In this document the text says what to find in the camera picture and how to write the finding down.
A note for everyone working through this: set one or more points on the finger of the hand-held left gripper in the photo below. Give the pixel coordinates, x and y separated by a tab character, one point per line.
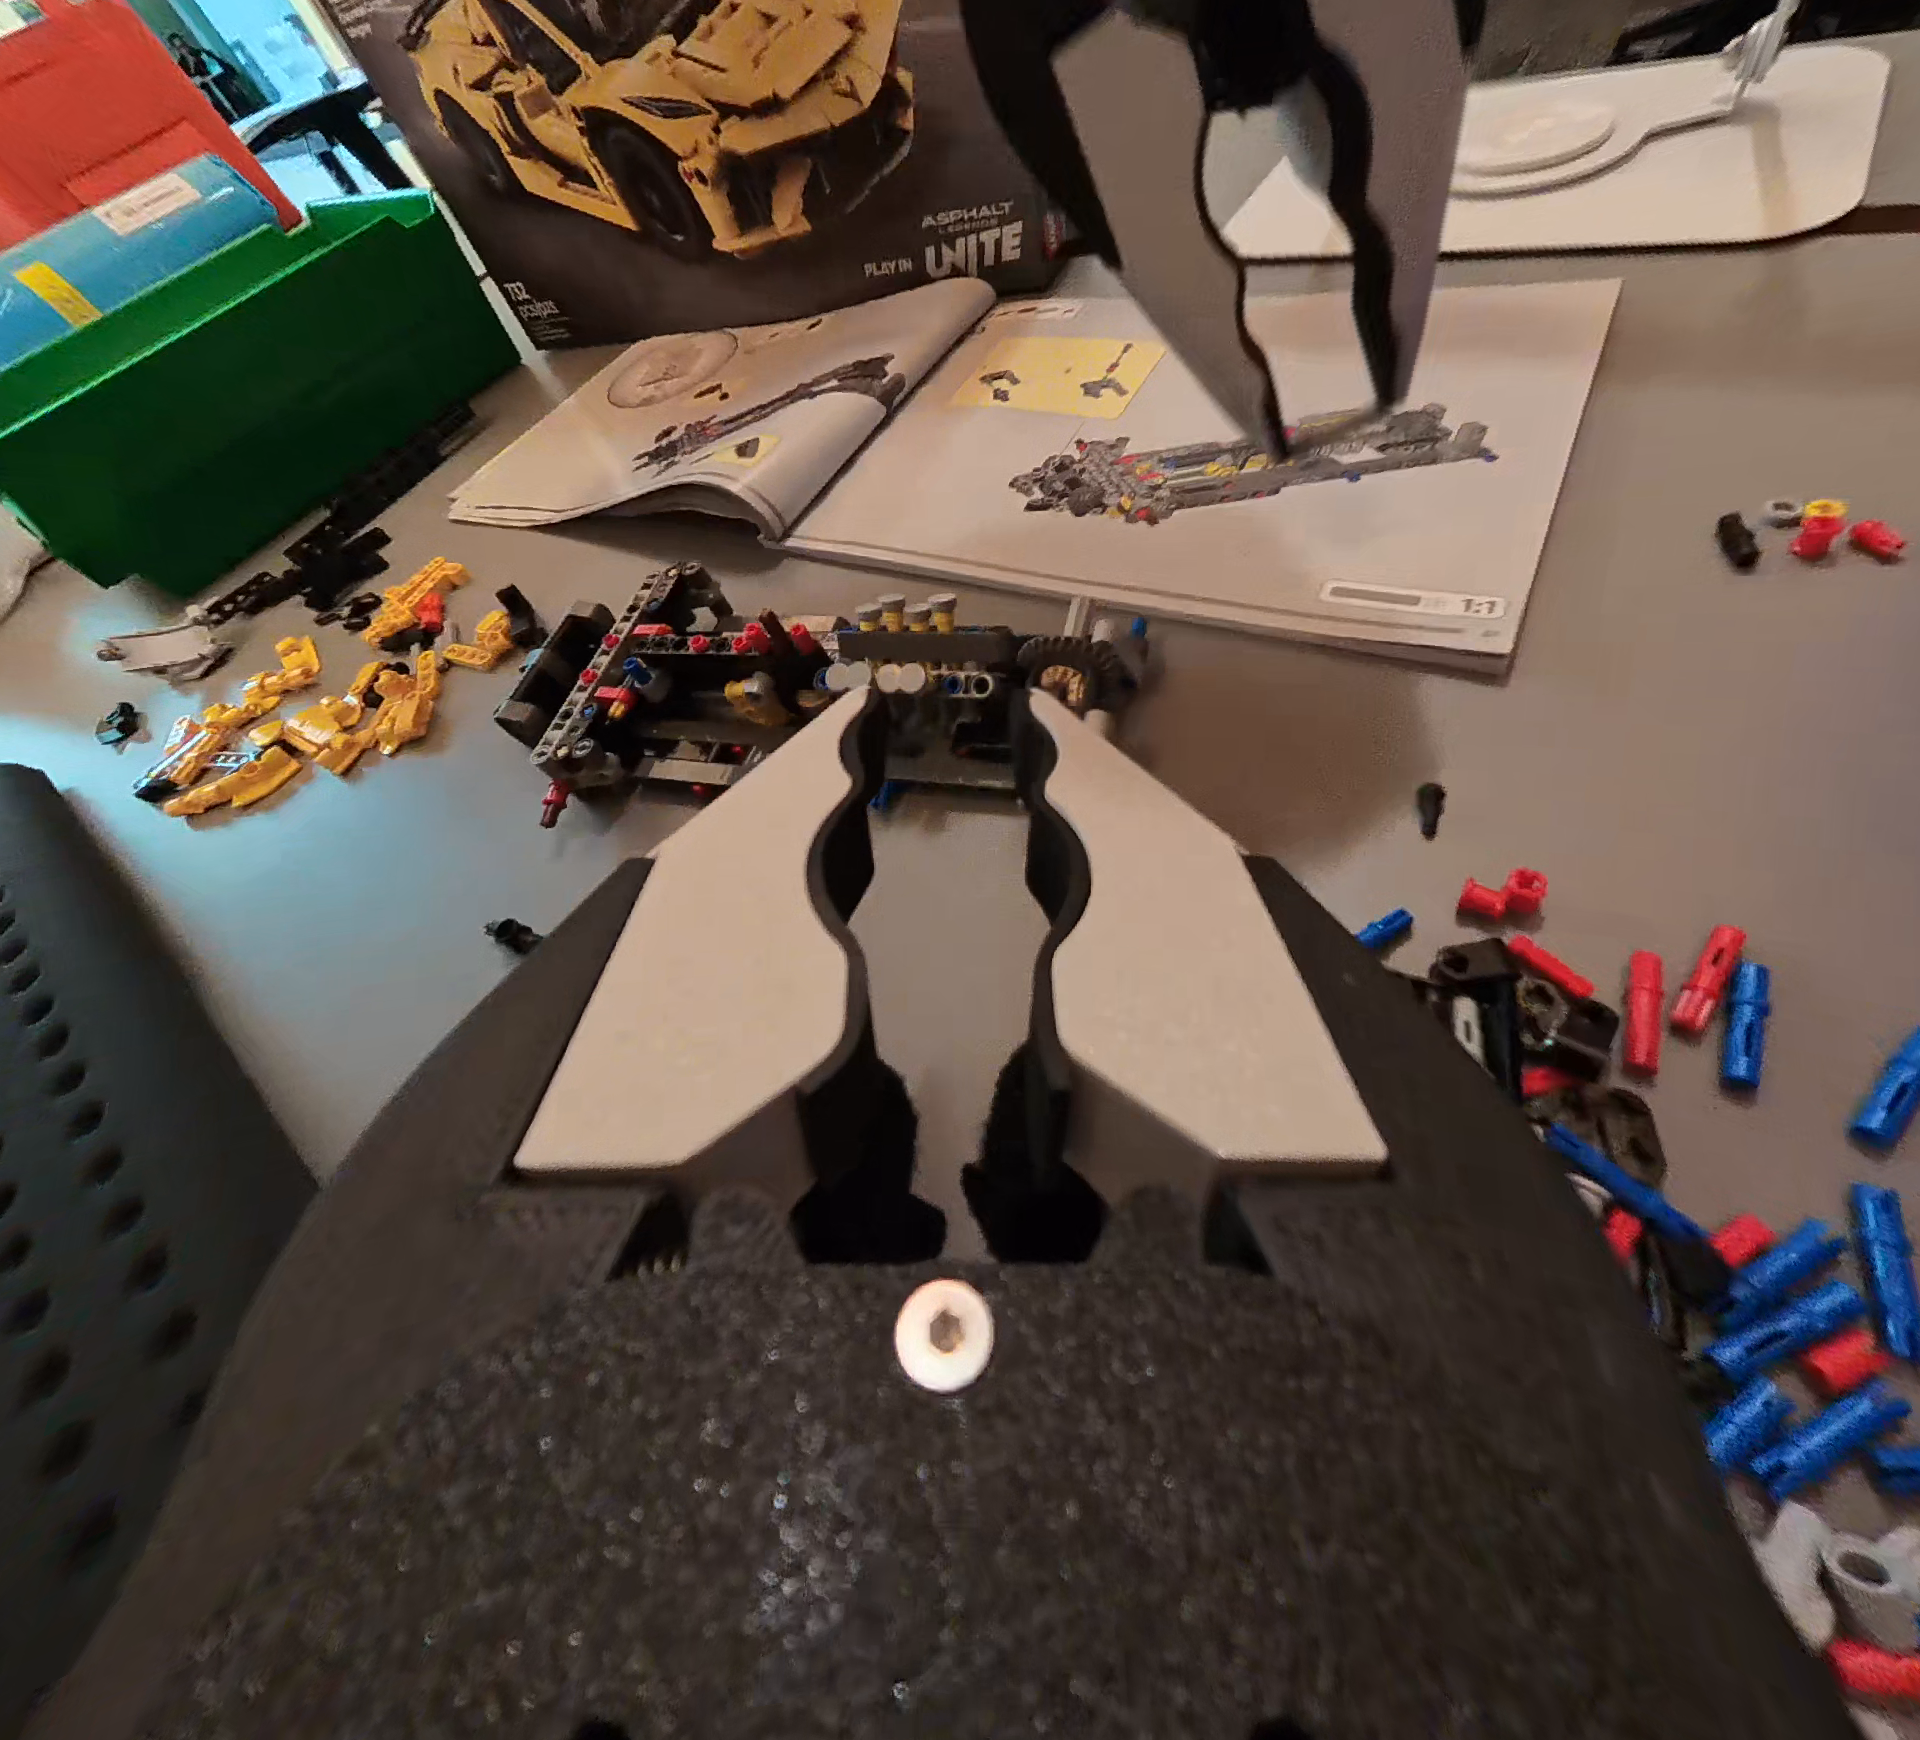
1142	164
1404	45

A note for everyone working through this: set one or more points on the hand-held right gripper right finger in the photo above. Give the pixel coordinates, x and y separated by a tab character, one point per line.
1215	1021

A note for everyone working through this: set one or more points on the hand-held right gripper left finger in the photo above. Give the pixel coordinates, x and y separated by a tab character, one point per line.
691	1021

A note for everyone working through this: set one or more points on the black lego connector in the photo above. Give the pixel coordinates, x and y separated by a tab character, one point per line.
512	935

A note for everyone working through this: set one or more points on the grey lego car chassis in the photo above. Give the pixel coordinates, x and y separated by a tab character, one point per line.
721	707

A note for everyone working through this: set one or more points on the pile of small lego pieces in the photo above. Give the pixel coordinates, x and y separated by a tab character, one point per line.
1771	1320

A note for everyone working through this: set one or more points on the lego instruction booklet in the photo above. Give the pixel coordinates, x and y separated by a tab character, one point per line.
1425	496

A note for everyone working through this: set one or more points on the black curved lego piece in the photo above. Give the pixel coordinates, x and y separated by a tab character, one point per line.
522	612

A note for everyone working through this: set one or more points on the pile of yellow lego pieces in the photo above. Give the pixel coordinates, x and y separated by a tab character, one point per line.
316	729

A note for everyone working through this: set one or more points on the lego set box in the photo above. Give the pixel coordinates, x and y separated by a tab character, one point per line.
600	241

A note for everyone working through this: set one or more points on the short black lego pin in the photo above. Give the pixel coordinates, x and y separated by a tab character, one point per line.
1738	539

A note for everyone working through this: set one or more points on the black lego beam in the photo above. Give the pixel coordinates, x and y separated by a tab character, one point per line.
367	503

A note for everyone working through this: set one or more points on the red lego pin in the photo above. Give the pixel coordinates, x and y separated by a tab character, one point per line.
1815	539
1876	537

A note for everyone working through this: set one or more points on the light grey lego panel piece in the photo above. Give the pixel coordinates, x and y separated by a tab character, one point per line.
166	646

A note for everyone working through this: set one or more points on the small black lego piece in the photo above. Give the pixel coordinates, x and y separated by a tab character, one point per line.
117	720

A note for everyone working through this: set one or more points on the white document stand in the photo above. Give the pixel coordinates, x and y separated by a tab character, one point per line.
1726	164

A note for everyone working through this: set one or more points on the black dotted pad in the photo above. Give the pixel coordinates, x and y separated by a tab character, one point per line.
106	1172

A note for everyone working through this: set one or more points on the green plastic bin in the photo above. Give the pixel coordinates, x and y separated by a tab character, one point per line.
301	375

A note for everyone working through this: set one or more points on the light blue roll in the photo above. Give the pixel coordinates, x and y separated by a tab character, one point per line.
135	248

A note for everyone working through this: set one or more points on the orange bag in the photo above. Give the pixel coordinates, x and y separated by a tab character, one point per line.
91	91

